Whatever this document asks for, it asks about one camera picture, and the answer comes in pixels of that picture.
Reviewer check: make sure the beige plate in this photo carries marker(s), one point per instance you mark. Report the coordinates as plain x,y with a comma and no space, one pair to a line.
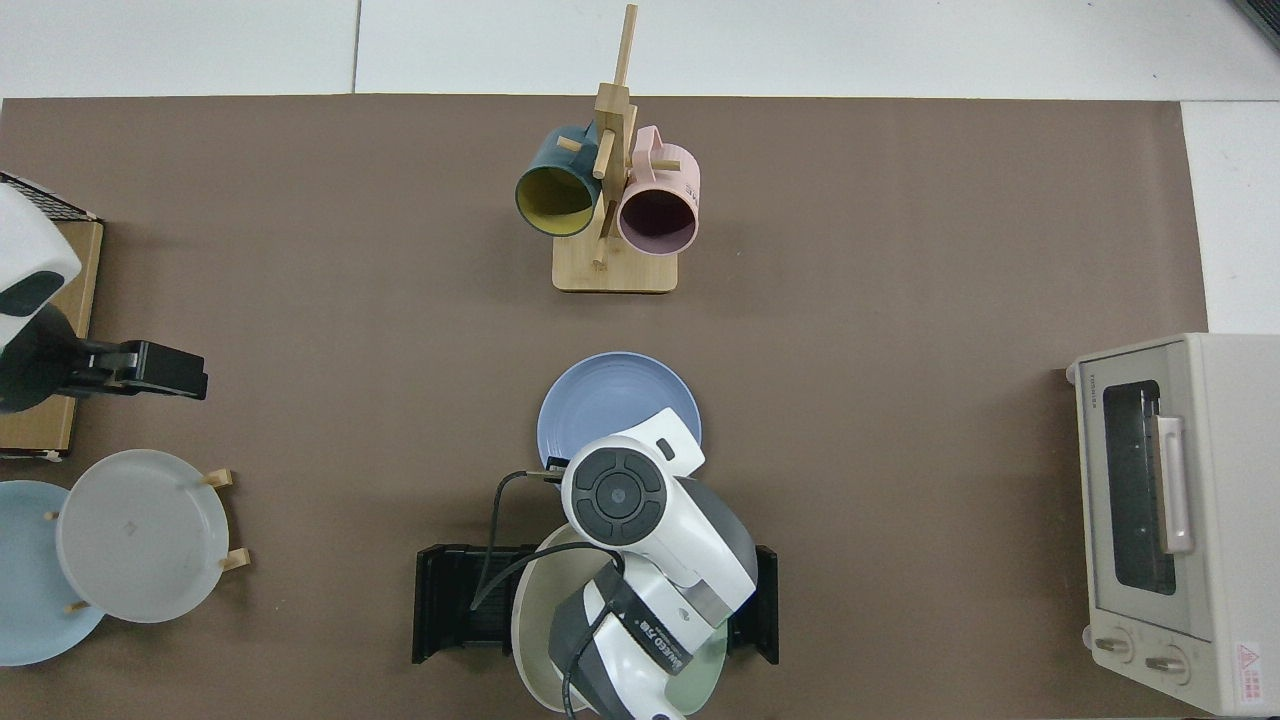
535,620

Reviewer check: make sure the pale toaster oven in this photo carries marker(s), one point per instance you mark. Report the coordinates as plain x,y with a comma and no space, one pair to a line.
1230,500

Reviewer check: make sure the green plate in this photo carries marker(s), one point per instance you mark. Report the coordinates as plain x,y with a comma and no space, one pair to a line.
700,680

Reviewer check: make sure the pink cup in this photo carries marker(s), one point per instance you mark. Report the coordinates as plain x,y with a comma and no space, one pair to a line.
657,220

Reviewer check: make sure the wooden cup stand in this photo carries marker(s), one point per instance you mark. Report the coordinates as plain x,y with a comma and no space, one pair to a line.
615,272

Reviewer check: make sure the grey plate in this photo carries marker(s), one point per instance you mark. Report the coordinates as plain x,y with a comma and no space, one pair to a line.
140,535

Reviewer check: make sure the dark blue cup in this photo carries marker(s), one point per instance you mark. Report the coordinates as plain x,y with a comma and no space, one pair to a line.
555,195

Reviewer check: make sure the black dish rack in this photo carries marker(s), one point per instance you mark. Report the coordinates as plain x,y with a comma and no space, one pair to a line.
440,600

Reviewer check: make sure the brown table cloth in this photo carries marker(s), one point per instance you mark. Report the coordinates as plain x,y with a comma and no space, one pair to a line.
350,350

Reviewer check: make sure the dark grey flat object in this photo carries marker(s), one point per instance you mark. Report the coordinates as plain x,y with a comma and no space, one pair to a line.
1262,12

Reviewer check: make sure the light blue plate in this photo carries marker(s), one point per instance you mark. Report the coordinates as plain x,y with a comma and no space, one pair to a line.
25,600

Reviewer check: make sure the wooden plate stand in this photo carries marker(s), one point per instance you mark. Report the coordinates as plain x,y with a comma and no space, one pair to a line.
218,478

